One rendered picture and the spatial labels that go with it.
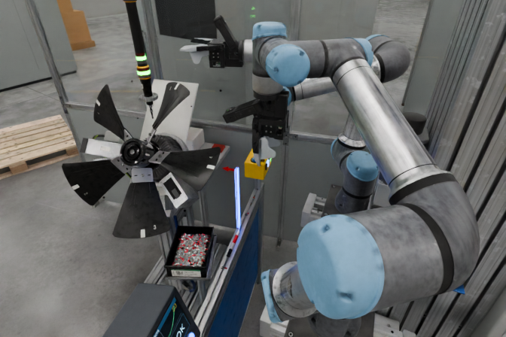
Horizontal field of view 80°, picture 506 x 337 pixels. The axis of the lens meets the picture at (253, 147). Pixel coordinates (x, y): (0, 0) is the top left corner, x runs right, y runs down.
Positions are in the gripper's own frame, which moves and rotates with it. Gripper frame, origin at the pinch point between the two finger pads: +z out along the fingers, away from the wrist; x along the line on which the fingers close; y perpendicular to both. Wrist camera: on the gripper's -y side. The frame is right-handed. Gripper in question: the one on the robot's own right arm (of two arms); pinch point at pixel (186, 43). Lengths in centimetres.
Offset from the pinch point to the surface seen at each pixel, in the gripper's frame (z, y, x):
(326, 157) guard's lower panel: -64, 80, 57
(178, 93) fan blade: 10.4, 24.2, 13.8
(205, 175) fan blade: -5, 49, -10
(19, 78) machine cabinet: 430, 153, 369
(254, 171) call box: -23, 63, 15
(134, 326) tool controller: -6, 42, -73
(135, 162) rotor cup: 25, 47, -7
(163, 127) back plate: 26, 49, 29
